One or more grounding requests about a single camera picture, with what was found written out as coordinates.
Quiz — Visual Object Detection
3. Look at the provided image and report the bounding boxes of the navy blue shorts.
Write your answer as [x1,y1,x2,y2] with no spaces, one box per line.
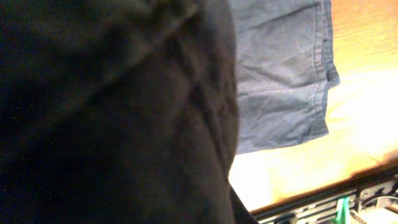
[1,1,340,223]

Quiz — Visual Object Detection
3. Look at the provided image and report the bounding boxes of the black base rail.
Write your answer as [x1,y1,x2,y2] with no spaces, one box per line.
[253,166,397,224]

